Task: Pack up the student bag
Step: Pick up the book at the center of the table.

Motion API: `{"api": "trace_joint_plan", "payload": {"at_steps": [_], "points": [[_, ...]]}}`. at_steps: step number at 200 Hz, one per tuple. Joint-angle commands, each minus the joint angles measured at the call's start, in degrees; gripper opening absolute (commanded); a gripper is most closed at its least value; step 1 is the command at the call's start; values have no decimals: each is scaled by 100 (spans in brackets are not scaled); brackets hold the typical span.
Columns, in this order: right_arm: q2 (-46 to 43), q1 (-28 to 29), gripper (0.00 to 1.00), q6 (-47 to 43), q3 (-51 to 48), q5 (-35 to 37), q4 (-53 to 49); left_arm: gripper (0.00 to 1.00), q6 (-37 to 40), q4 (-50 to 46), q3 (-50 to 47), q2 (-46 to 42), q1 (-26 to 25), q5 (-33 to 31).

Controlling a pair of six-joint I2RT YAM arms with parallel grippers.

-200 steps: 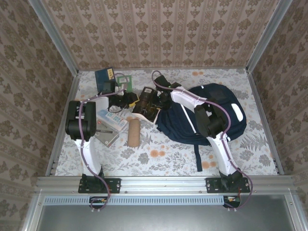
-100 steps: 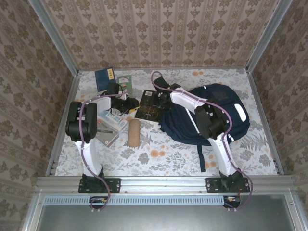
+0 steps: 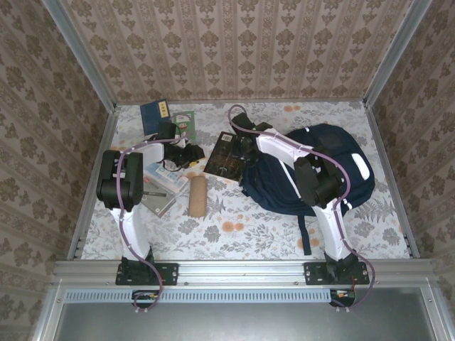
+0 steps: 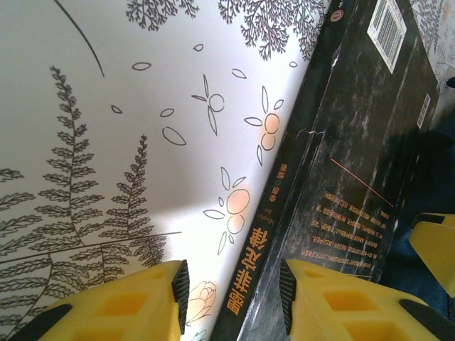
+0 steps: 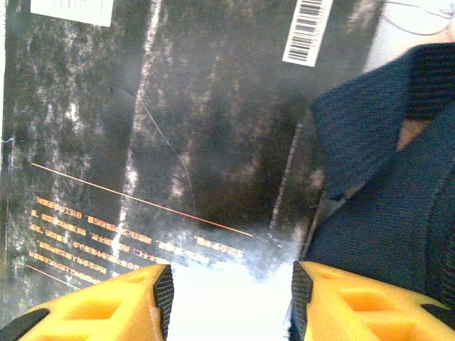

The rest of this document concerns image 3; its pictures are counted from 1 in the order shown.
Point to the black book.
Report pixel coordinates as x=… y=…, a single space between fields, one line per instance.
x=224 y=160

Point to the white light-blue booklet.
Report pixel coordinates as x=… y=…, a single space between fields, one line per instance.
x=170 y=177

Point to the green book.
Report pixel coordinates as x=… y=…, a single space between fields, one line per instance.
x=188 y=122

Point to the tan glasses case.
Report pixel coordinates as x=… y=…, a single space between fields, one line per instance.
x=197 y=197

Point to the dark blue book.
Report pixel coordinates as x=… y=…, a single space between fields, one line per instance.
x=153 y=117

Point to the dark pen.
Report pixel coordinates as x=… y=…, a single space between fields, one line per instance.
x=154 y=193

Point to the grey metal case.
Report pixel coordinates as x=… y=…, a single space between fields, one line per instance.
x=161 y=206

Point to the navy blue backpack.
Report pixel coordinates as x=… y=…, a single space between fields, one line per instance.
x=352 y=156

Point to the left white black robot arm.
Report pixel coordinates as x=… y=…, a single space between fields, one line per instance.
x=131 y=231

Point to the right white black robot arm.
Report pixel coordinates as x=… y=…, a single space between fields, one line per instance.
x=334 y=231

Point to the grey sheet metal panel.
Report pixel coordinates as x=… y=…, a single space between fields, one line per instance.
x=231 y=323

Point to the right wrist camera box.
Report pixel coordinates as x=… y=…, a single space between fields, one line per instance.
x=243 y=122

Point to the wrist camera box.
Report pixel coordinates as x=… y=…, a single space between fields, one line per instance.
x=243 y=122
x=167 y=130

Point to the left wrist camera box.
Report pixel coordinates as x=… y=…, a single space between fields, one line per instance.
x=167 y=130

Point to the thin aluminium table end rail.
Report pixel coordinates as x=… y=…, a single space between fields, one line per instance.
x=284 y=102

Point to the aluminium table side rail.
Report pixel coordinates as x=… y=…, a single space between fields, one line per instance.
x=104 y=142
x=382 y=149

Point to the long aluminium mounting rail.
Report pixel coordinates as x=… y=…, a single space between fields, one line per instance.
x=241 y=271

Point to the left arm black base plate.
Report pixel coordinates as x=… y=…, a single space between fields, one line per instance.
x=170 y=273

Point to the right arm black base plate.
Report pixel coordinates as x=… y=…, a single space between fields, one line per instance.
x=311 y=273

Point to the aluminium frame post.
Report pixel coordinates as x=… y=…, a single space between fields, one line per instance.
x=394 y=53
x=78 y=53

